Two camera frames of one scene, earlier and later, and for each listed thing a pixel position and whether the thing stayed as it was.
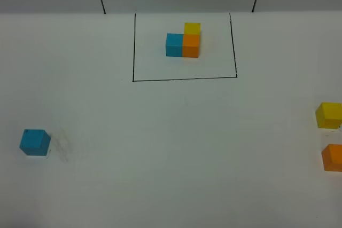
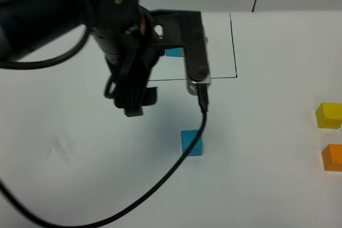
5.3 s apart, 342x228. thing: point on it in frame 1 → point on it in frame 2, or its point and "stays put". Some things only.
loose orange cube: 332,155 stays put
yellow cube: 328,115 stays put
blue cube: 35,142 → 187,137
